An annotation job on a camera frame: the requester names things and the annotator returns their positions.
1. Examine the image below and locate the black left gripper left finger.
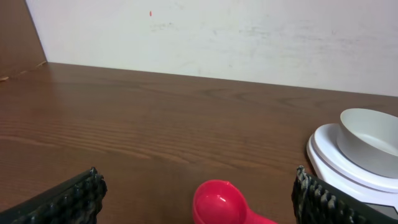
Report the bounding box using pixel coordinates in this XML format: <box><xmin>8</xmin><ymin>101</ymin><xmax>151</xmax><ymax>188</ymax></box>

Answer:
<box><xmin>1</xmin><ymin>167</ymin><xmax>107</xmax><ymax>224</ymax></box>

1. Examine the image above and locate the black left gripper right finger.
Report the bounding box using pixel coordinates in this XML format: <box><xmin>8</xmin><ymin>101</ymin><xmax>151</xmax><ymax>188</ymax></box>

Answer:
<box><xmin>292</xmin><ymin>166</ymin><xmax>397</xmax><ymax>224</ymax></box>

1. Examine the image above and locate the grey bowl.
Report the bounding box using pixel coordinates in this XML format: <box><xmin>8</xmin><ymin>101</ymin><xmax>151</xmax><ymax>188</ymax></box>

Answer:
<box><xmin>336</xmin><ymin>108</ymin><xmax>397</xmax><ymax>179</ymax></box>

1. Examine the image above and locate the red measuring scoop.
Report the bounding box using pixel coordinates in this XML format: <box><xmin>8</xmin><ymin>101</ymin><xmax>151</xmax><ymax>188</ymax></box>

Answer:
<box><xmin>192</xmin><ymin>180</ymin><xmax>275</xmax><ymax>224</ymax></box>

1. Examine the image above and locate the white kitchen scale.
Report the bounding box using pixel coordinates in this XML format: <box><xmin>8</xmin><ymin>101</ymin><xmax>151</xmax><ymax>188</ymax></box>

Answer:
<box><xmin>307</xmin><ymin>124</ymin><xmax>397</xmax><ymax>219</ymax></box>

